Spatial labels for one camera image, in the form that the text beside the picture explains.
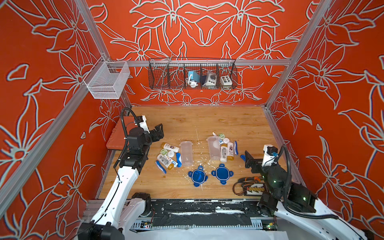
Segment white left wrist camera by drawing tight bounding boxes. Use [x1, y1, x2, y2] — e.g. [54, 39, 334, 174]
[138, 116, 150, 133]

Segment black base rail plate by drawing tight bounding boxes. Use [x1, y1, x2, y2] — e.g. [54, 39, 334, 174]
[151, 199, 274, 217]

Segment blue white item in basket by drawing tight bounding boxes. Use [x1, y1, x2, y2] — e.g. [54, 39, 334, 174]
[186, 71, 200, 88]

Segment blue lid of jar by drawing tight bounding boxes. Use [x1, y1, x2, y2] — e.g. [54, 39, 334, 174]
[188, 165, 208, 187]
[211, 163, 234, 185]

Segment orange cap lotion bottle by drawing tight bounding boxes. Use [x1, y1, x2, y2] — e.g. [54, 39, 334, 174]
[227, 142, 234, 161]

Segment clear jar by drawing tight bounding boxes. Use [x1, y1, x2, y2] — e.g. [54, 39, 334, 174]
[207, 136, 221, 161]
[180, 141, 194, 167]

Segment black wire wall basket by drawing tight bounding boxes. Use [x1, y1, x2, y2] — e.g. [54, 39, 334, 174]
[148, 57, 238, 90]

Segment orange black pliers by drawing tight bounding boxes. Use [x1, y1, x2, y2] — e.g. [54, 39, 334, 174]
[238, 176, 261, 183]

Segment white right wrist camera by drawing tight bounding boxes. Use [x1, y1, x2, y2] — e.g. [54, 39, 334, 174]
[262, 145, 279, 167]

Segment black charger board with connectors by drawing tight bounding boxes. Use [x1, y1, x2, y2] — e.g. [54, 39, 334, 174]
[242, 183, 268, 197]

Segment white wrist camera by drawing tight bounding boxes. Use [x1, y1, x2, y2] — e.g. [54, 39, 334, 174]
[138, 116, 150, 133]
[262, 145, 279, 167]

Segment orange plastic tool case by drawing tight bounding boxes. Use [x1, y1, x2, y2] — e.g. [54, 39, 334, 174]
[106, 116, 137, 150]

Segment white button box in basket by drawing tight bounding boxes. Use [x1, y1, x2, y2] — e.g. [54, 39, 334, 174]
[220, 75, 233, 90]

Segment white grey device in basket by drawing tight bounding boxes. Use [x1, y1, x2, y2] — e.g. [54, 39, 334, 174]
[201, 72, 218, 88]

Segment clear plastic wall bin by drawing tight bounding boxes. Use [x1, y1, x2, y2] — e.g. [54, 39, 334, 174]
[83, 59, 131, 100]

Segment small toothpaste tube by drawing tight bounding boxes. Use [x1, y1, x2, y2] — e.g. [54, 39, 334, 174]
[212, 132, 224, 145]

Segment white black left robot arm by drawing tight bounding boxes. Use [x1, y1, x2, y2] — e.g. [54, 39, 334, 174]
[75, 124, 164, 240]

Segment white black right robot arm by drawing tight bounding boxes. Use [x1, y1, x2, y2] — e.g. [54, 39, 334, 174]
[242, 145, 374, 240]

